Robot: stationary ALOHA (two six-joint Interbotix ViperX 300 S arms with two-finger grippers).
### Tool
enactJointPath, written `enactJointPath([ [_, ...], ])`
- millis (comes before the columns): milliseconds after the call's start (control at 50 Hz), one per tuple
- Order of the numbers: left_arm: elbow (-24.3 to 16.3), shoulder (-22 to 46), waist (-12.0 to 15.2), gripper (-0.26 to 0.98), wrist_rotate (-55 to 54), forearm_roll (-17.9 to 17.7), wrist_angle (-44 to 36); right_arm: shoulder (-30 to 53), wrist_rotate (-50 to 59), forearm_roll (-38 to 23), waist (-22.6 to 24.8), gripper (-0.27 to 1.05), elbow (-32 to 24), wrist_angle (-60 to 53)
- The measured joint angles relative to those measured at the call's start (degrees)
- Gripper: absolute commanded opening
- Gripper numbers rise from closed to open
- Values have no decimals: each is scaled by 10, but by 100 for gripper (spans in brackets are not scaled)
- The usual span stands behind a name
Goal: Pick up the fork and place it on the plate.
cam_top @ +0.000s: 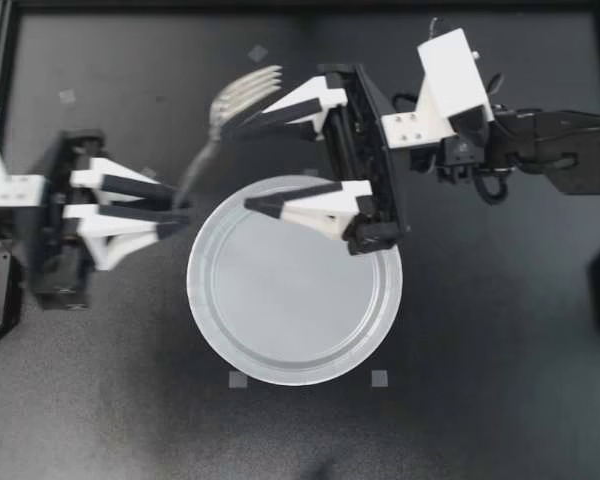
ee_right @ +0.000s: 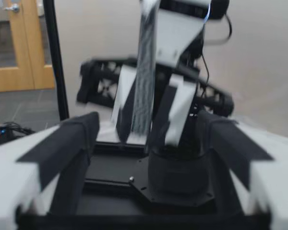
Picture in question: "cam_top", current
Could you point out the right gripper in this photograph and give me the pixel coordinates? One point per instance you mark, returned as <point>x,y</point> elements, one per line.
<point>365,150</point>

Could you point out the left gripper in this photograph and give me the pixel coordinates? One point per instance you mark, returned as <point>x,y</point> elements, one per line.
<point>57,260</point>

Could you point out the silver fork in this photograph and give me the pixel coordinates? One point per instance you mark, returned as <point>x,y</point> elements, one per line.
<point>245,95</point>

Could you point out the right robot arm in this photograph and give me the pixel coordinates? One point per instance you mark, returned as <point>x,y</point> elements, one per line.
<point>555,135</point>

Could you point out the round grey plate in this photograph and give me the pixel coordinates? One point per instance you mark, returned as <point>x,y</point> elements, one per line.
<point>290,300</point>

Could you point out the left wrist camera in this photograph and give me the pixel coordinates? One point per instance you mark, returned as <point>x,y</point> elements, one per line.
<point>0,170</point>

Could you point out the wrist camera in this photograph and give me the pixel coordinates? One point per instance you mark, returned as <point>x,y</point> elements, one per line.
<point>0,170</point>
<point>450,85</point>

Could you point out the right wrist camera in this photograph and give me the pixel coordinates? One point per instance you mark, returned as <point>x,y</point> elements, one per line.
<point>450,85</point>

